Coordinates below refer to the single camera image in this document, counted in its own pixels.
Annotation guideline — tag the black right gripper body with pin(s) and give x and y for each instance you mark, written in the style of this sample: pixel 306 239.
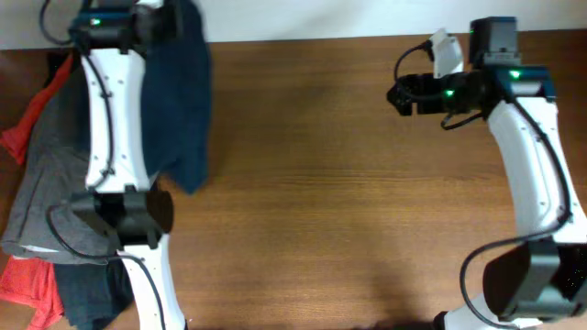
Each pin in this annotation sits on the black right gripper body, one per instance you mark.
pixel 442 95

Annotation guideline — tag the navy blue shorts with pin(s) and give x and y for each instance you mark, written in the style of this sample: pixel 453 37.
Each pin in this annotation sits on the navy blue shorts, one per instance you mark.
pixel 176 104

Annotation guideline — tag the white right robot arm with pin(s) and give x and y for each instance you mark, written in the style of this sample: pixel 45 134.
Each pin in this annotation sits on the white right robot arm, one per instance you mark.
pixel 541 276

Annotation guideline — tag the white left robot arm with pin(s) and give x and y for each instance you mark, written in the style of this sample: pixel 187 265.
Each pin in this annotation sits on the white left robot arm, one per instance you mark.
pixel 120 202

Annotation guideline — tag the grey shorts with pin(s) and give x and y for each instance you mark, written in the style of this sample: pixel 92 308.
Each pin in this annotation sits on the grey shorts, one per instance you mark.
pixel 27 234

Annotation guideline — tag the black garment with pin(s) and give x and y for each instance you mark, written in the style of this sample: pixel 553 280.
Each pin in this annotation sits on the black garment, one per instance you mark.
pixel 93 293

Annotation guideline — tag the red garment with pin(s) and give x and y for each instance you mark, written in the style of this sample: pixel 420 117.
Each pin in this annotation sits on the red garment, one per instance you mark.
pixel 31 281

